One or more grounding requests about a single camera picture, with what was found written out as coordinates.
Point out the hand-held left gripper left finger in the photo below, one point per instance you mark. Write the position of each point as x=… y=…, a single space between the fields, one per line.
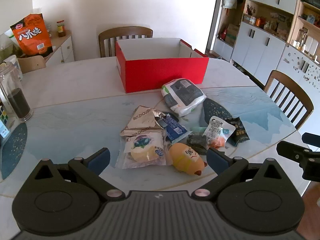
x=100 y=158

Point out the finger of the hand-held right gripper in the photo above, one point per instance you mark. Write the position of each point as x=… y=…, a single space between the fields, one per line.
x=311 y=138
x=290 y=150

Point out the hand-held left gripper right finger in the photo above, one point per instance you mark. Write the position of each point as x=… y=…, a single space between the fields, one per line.
x=216 y=160

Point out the dark green snack packet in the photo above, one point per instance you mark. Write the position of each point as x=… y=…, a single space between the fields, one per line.
x=196 y=140

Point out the white chicken snack packet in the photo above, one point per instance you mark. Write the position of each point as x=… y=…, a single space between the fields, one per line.
x=217 y=130

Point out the yellow squishy toy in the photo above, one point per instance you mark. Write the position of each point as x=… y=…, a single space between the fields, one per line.
x=185 y=157

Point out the black snack packet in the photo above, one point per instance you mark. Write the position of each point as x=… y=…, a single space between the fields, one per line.
x=238 y=132

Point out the blueberry print bread packet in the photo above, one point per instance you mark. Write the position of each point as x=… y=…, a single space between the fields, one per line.
x=145 y=150

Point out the blue snack packet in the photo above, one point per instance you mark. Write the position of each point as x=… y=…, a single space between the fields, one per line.
x=175 y=128

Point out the silver foil packet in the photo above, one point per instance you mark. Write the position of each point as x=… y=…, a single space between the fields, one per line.
x=142 y=118

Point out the white wet wipes pack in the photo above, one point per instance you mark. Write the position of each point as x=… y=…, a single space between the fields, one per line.
x=183 y=95

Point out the red cardboard box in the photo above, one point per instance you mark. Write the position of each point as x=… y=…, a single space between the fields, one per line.
x=162 y=72

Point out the white blue patterned desktop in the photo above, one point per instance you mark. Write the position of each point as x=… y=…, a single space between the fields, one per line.
x=75 y=87

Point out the wooden slat-back chair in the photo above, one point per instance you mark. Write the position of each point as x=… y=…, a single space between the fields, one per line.
x=287 y=78
x=125 y=31

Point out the white cabinet with stickers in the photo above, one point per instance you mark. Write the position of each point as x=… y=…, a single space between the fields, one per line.
x=297 y=65

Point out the white plastic container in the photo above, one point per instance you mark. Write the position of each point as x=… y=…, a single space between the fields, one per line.
x=312 y=45

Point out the tall glass bottle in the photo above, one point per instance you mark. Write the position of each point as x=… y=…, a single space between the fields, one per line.
x=302 y=40

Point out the glass jar with dark contents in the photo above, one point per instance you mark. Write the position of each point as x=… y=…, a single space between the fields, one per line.
x=17 y=100

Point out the colourful cube box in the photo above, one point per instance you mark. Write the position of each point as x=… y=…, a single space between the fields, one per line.
x=5 y=122

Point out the white side cabinet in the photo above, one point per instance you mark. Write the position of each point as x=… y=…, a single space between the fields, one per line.
x=62 y=50

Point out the red figurine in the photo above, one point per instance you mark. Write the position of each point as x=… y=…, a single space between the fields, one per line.
x=223 y=33

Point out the brown green cardboard box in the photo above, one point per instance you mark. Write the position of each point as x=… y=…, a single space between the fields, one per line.
x=232 y=33

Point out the sauce bottle with red cap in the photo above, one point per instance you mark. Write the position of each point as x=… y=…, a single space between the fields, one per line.
x=61 y=28

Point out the orange snack bag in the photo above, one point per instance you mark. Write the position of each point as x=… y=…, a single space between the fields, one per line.
x=31 y=37

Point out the white green packet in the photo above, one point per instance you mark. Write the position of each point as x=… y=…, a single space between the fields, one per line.
x=10 y=36

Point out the hanging tote bag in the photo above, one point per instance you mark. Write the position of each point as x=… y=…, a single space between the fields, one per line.
x=229 y=1

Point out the white wooden wall cabinet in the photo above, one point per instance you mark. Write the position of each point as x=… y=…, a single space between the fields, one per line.
x=257 y=45

